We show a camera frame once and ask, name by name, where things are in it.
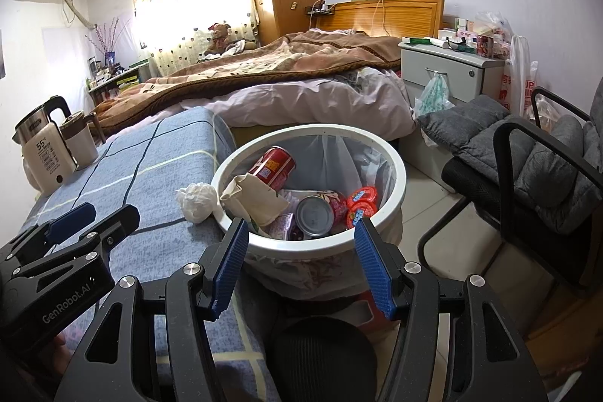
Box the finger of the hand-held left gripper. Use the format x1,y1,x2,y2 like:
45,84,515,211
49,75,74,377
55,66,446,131
0,203,97,264
12,204,141,279

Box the purple flower branches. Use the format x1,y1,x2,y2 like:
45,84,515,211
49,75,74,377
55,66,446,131
85,17,133,68

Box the black mesh seat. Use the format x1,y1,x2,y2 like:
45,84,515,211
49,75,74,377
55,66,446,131
264,315,378,402

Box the red drink can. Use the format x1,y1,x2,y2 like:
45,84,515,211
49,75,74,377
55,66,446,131
296,190,348,241

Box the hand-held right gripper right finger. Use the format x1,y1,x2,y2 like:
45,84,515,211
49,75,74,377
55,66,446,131
354,218,549,402

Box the pink milk carton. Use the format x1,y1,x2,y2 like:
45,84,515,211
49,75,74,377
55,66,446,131
268,214,298,239

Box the brown teddy bear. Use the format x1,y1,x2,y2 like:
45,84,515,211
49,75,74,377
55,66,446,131
205,21,236,54

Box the white electric kettle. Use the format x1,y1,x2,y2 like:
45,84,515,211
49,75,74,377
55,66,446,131
14,96,78,196

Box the white nightstand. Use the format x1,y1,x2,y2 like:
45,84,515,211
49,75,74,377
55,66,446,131
399,39,506,120

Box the pile of small boxes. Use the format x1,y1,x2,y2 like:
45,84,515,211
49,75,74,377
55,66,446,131
405,13,512,57

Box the wooden headboard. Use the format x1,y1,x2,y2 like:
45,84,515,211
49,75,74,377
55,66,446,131
313,0,446,40

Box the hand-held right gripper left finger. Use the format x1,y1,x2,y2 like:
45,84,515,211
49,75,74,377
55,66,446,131
66,217,250,402

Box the wrapped air conditioner pipe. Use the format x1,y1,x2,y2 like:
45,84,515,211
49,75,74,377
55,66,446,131
59,0,97,28

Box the brown blanket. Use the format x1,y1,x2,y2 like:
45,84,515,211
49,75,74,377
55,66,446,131
94,29,403,136

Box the cluttered desk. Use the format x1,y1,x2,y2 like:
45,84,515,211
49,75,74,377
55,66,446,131
85,58,158,106

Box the small wall shelf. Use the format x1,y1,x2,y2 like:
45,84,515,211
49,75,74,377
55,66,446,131
304,0,337,17

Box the white tissue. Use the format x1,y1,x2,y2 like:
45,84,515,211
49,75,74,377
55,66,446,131
176,183,220,224

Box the thin charging cable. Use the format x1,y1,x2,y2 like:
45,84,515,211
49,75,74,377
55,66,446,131
374,0,389,38

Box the green patterned plastic bag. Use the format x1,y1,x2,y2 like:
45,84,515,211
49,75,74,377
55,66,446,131
415,71,455,118

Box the white bag with red print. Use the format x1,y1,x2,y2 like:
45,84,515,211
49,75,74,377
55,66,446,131
502,35,540,118

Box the black frame chair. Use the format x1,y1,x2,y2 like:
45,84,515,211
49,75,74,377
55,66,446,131
418,86,603,297

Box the red can with barcode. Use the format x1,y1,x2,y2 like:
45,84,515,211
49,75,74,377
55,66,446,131
249,146,296,191

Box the red box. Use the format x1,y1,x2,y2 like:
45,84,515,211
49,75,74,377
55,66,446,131
358,289,392,323

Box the white mug with brown lid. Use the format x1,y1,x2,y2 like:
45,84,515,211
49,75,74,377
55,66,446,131
59,111,99,170

